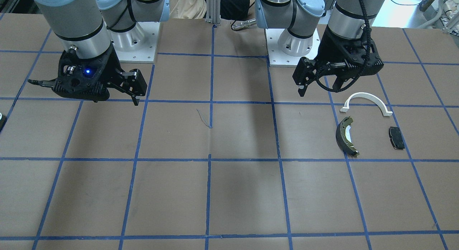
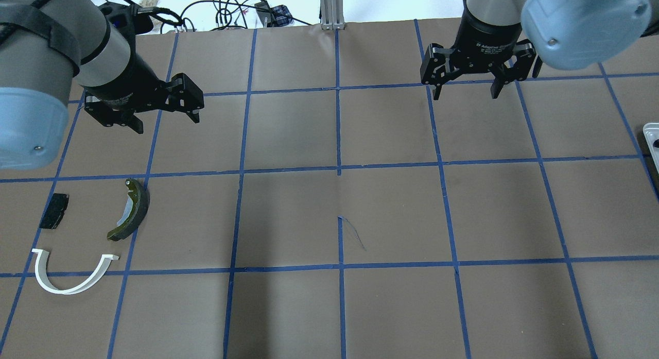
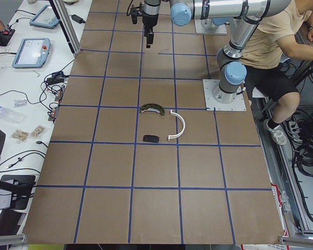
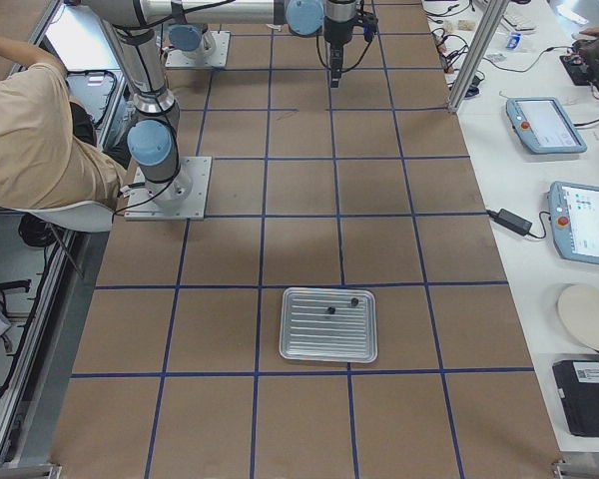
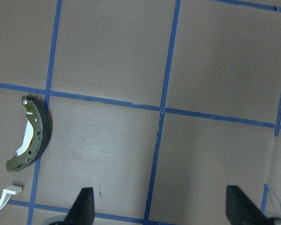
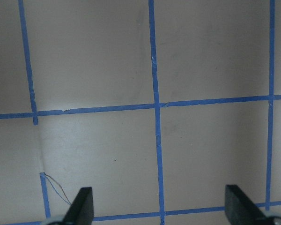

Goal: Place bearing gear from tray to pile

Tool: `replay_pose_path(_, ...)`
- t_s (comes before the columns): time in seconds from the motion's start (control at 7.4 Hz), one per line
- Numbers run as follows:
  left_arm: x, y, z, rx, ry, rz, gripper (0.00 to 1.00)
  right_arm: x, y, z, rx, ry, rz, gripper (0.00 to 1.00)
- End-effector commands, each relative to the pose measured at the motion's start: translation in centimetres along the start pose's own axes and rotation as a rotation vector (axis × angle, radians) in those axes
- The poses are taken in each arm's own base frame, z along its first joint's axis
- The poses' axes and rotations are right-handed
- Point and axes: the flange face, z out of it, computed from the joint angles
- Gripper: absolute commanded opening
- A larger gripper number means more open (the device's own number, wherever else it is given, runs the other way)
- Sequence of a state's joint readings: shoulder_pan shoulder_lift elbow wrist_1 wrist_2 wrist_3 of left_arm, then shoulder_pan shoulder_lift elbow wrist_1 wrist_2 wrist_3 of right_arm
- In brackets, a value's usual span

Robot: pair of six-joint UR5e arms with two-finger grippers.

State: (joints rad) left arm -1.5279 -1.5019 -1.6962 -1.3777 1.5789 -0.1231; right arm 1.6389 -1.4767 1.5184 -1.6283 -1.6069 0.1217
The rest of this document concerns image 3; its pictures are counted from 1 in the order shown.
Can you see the olive curved brake shoe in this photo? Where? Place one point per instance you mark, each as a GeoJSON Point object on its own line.
{"type": "Point", "coordinates": [152, 107]}

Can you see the black power adapter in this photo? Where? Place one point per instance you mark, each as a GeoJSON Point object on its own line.
{"type": "Point", "coordinates": [78, 19]}

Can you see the black brake pad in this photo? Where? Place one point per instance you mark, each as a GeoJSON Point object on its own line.
{"type": "Point", "coordinates": [151, 138]}

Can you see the far blue teach pendant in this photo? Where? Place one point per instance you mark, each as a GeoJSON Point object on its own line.
{"type": "Point", "coordinates": [44, 18]}

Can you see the blue teach pendant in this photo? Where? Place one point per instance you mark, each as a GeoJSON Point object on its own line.
{"type": "Point", "coordinates": [44, 18]}
{"type": "Point", "coordinates": [32, 53]}

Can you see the near blue teach pendant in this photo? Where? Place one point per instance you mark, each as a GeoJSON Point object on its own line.
{"type": "Point", "coordinates": [32, 53]}

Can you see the person in beige shirt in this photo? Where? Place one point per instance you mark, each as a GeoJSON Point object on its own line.
{"type": "Point", "coordinates": [274, 37]}

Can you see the bag of small parts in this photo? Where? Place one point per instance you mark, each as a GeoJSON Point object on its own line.
{"type": "Point", "coordinates": [38, 131]}
{"type": "Point", "coordinates": [20, 135]}

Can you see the clear plastic water bottle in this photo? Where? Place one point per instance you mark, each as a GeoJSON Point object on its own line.
{"type": "Point", "coordinates": [10, 115]}

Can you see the aluminium frame post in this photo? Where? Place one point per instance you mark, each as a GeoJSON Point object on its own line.
{"type": "Point", "coordinates": [62, 16]}

